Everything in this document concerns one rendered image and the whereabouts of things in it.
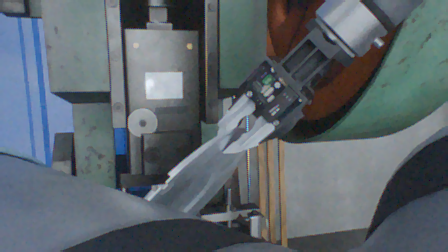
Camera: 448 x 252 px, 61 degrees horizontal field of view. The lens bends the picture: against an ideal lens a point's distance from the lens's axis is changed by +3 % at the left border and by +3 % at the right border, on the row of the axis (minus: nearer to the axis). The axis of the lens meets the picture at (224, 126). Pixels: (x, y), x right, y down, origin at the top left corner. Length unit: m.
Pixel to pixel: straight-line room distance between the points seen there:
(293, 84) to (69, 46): 0.40
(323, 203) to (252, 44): 1.87
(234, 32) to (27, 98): 1.40
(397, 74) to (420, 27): 0.08
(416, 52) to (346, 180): 1.96
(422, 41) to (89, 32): 0.52
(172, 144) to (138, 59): 0.17
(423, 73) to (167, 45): 0.44
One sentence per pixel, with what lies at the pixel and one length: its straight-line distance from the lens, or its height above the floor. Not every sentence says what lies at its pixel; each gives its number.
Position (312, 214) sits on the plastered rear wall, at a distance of 2.48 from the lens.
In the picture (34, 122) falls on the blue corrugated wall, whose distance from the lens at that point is 1.96.
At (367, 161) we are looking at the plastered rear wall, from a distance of 2.58.
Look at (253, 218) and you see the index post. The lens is 0.79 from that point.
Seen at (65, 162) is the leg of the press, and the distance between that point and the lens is 1.11.
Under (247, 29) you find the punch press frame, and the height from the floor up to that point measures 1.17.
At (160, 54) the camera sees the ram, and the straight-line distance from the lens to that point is 0.73.
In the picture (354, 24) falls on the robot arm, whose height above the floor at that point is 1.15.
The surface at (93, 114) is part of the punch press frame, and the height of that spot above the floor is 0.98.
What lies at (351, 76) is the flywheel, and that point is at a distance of 0.73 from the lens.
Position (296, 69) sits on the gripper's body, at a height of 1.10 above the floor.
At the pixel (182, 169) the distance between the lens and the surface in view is 0.46.
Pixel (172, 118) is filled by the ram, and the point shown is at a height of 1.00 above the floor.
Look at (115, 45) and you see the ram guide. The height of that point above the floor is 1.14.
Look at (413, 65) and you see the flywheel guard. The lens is 0.64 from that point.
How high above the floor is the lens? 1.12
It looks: 10 degrees down
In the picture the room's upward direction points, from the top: straight up
